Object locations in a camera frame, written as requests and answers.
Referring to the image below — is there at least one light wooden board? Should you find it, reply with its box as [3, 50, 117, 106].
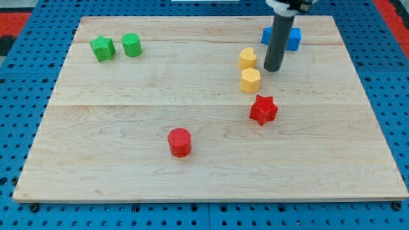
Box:
[13, 16, 408, 204]

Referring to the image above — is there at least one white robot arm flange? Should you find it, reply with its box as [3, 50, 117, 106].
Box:
[265, 0, 318, 17]

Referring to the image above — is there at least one green cylinder block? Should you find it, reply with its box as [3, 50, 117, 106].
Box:
[121, 33, 143, 57]

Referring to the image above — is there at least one yellow hexagon block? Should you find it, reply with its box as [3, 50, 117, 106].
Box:
[240, 68, 261, 93]

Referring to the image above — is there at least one red cylinder block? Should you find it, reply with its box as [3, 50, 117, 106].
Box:
[167, 128, 191, 158]

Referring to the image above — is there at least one red star block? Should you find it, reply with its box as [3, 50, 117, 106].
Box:
[249, 95, 279, 126]

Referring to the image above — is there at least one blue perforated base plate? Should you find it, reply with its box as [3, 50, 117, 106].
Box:
[1, 0, 408, 229]

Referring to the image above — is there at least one yellow heart block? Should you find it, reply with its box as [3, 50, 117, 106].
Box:
[238, 47, 257, 70]

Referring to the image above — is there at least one blue block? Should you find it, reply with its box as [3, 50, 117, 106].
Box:
[261, 27, 302, 51]

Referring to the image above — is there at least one green star block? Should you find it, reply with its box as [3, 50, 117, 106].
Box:
[89, 36, 116, 62]

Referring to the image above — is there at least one grey cylindrical pointer rod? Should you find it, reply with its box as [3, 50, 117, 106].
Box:
[264, 14, 295, 72]

